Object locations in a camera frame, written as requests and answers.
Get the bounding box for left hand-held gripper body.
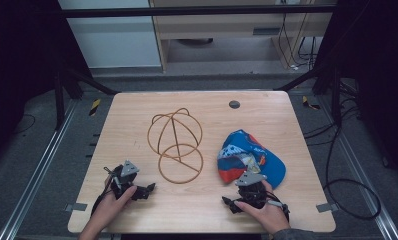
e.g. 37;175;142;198
103;159;141;201

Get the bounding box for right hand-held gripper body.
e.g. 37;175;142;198
234;171;291;215

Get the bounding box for blue patterned cap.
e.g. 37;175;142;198
216;129;287;190

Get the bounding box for gold wire hat stand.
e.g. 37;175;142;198
146;107;205;185

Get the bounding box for person's right hand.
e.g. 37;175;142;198
233;179;292;235

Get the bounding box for person's left hand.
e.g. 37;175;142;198
91;175;138;232

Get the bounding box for yellow black striped tape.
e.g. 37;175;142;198
88;98;102;117
301;95;322;111

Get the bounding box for black metal stand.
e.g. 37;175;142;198
274;61;344;128
53;64;119;132

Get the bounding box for white cabinet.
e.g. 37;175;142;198
57;0;163;70

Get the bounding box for dark curtain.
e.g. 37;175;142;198
315;0;398;188
0;0;92;168

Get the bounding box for black gripper strap cable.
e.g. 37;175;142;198
90;166;121;217

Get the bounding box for grey table bracket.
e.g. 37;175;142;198
315;202;340;214
64;202;88;213

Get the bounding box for black looped floor cable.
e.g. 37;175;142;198
322;123;382;221

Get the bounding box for metal floor rail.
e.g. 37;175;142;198
318;95;398;240
0;99;80;240

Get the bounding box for black floor cables bundle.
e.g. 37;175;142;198
302;79;361;148

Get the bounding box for thin black floor cable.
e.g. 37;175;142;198
14;114;37;135

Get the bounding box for black hanging desk cables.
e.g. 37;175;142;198
277;12;319;71

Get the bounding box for black horizontal frame bar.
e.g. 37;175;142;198
57;4;337;19

